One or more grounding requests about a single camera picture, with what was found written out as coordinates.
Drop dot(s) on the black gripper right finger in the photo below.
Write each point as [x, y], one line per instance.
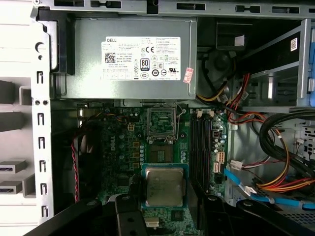
[270, 221]

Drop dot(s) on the dark RAM stick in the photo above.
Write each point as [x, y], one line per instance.
[5, 189]
[5, 168]

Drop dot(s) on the white four pin socket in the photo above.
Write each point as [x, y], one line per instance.
[130, 127]

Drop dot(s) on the silver CPU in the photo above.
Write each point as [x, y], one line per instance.
[163, 186]

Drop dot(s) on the grey power supply unit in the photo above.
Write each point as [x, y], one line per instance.
[86, 73]

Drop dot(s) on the green motherboard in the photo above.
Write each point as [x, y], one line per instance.
[128, 167]

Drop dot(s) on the blue plastic drive latch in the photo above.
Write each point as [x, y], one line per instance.
[312, 88]

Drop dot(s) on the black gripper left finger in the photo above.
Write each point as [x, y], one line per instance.
[73, 216]

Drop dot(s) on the grey parts rack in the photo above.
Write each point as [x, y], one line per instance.
[14, 166]

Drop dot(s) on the metal socket cover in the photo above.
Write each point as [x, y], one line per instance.
[162, 110]

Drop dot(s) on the CPU socket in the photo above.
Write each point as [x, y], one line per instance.
[161, 155]

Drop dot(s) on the black case fan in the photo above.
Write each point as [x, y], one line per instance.
[88, 147]

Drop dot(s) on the black PC case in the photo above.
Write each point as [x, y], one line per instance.
[41, 123]

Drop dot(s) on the metal locking lever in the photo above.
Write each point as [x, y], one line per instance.
[177, 127]

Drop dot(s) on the white board power socket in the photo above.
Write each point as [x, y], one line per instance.
[220, 156]

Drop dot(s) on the grey metal drive cage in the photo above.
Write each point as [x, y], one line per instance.
[270, 81]

